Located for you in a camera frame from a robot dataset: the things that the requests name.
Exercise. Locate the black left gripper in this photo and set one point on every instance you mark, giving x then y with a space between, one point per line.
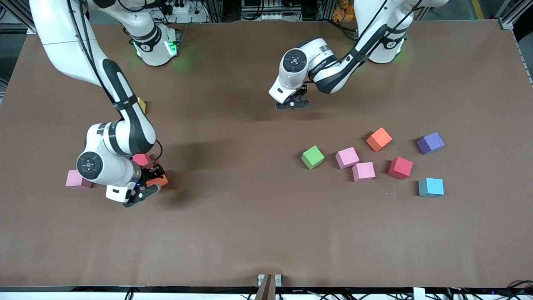
301 92

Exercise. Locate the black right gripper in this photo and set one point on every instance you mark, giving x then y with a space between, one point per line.
150 172

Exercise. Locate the orange foam block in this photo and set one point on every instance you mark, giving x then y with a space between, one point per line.
379 139
160 181

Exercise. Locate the green foam block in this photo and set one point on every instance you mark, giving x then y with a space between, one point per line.
312 157

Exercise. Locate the pink foam block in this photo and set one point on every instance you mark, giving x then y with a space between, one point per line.
71 179
347 157
363 171

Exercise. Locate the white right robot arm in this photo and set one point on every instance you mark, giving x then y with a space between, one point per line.
62 41

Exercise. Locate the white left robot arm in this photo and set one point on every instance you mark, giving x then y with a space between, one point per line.
316 52

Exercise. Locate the red foam block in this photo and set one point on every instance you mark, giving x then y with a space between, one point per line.
141 159
400 167

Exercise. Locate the yellow foam block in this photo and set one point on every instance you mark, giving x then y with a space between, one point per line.
142 106

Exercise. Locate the white power strip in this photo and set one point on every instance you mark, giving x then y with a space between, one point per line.
275 16
187 10

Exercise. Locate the bag of orange items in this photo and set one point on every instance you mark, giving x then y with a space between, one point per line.
343 12

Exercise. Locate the light blue foam block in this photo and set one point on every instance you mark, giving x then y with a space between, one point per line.
431 187

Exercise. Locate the small white box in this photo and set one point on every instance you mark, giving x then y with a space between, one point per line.
419 294

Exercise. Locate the brown post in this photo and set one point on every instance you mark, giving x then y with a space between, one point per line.
266 289

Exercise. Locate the small metal bracket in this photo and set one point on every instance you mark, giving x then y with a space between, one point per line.
278 280

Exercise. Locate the aluminium frame post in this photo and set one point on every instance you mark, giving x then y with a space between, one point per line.
506 23

